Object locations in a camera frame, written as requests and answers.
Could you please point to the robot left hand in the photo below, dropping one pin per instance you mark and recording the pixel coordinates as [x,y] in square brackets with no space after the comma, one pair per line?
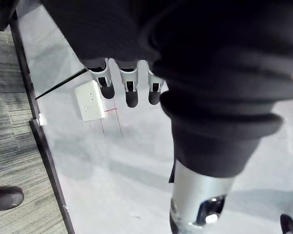
[210,61]

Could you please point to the dark floor edge strip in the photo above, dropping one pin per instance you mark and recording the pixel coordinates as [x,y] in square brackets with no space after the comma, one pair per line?
[52,175]
[23,65]

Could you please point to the white power strip box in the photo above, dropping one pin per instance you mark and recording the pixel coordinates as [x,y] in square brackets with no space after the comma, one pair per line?
[89,102]

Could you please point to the black furniture foot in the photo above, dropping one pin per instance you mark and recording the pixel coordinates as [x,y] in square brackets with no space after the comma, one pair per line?
[3,13]

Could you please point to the dark robot foot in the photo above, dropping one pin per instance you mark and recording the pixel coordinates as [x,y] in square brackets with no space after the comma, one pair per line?
[5,198]

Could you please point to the small white strip connector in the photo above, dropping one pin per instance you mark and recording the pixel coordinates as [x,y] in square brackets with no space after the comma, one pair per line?
[42,119]

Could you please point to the black curved leg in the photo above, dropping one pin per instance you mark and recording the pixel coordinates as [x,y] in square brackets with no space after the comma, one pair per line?
[288,224]

